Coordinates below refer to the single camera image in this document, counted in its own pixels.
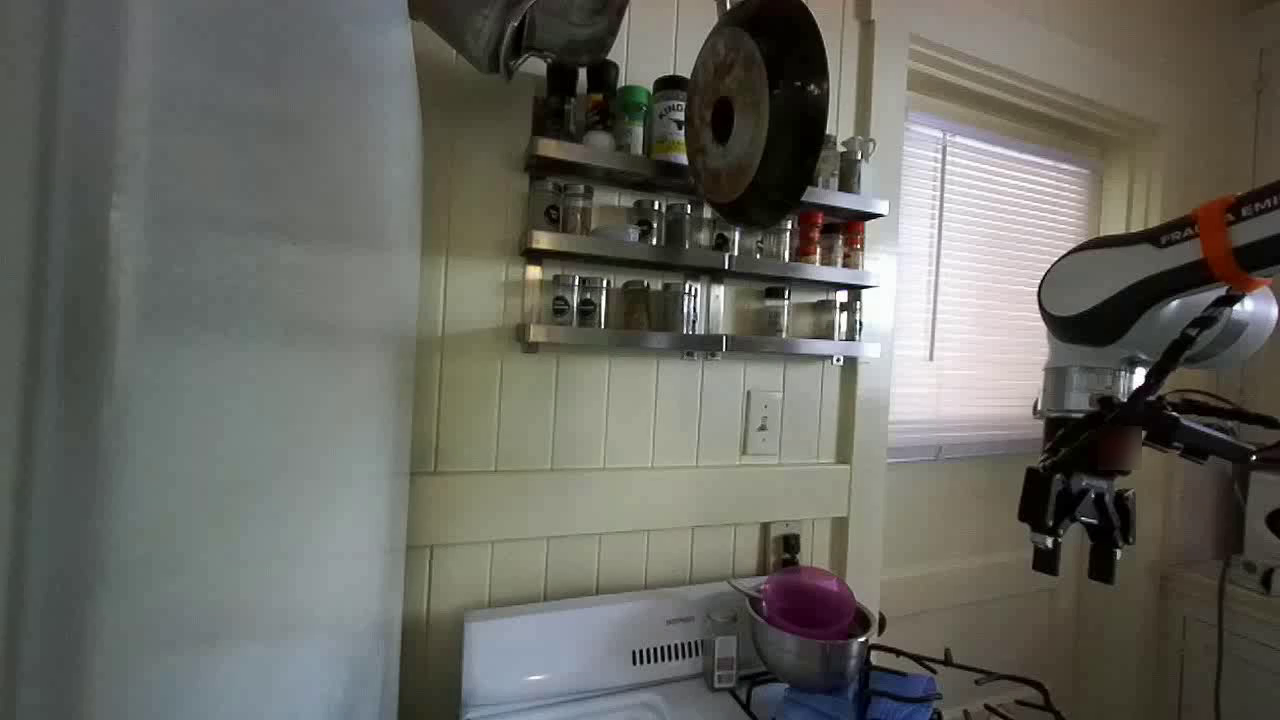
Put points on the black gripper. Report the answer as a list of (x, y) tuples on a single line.
[(1087, 446)]

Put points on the blue striped towel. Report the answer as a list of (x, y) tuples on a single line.
[(903, 693)]

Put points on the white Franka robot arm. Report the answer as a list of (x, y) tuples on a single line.
[(1132, 266)]

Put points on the black stove grate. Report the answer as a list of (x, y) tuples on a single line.
[(921, 659)]

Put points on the white gas stove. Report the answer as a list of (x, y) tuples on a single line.
[(561, 655)]

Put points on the white door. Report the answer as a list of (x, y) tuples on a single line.
[(987, 563)]

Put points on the white electrical box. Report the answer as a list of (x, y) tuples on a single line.
[(1265, 515)]

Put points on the white cabinet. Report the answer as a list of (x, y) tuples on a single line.
[(1245, 655)]

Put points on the white window blind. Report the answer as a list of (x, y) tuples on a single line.
[(987, 266)]

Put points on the steel bowl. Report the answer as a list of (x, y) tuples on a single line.
[(804, 662)]

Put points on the red spice jar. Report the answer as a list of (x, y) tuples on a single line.
[(852, 241), (808, 239)]

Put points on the glass spice jar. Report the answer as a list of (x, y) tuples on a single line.
[(679, 227), (593, 303), (644, 222), (852, 163), (561, 303), (566, 205), (636, 306), (773, 310)]

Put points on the metal spice rack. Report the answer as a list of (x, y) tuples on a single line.
[(694, 346)]

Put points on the hanging black frying pan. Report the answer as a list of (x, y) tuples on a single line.
[(784, 106)]

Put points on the black lidded white jar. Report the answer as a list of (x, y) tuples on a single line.
[(670, 122)]

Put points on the green capped spice jar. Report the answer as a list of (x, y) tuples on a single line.
[(634, 122)]

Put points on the dark spice bottle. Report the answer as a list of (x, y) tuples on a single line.
[(602, 101), (561, 101)]

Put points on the hanging steel pot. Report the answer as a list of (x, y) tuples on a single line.
[(464, 25), (580, 25)]

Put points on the white refrigerator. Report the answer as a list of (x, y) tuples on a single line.
[(200, 401)]

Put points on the black wall outlet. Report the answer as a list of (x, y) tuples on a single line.
[(784, 547)]

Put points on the white wall switch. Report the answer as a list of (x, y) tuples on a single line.
[(763, 421)]

